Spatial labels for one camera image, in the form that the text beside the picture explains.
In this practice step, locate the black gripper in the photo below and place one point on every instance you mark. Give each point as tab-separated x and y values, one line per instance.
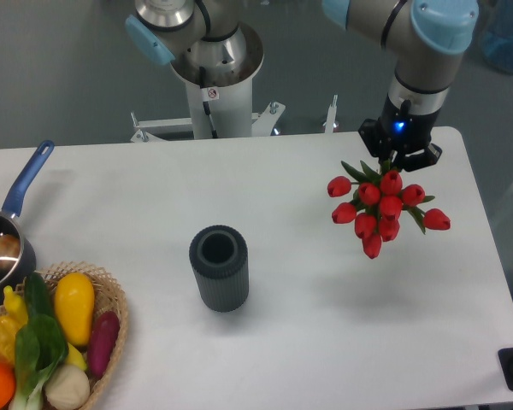
400	129

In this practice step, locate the red tulip bouquet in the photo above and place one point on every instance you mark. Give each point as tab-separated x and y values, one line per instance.
378	198

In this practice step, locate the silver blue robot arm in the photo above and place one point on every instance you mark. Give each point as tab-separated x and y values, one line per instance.
429	38

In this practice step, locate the blue translucent container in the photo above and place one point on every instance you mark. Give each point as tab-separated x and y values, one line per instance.
496	42

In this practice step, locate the dark grey ribbed vase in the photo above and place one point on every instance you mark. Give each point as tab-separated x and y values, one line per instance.
219	258

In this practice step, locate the woven wicker basket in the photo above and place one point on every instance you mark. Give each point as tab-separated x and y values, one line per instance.
62	332

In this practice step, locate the purple eggplant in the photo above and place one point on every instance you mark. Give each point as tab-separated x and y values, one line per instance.
104	334

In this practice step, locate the yellow squash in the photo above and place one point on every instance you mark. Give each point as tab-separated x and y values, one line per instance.
74	303

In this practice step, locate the yellow banana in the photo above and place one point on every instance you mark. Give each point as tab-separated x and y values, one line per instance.
75	358

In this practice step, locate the green cucumber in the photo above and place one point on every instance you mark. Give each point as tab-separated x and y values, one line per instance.
37	296

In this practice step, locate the green leafy bok choy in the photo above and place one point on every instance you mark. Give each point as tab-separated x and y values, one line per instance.
40	348

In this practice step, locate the beige garlic bulb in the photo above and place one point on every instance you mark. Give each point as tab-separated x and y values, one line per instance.
68	388

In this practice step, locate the brown bread roll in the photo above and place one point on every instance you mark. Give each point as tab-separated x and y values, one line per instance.
10	248

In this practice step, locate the small yellow pepper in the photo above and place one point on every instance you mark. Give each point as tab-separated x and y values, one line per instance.
15	305

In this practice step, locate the yellow bell pepper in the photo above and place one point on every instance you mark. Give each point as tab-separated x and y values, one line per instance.
8	330

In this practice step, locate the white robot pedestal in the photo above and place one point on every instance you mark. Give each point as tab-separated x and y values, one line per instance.
218	77

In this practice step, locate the blue handled saucepan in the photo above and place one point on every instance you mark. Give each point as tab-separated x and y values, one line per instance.
11	210

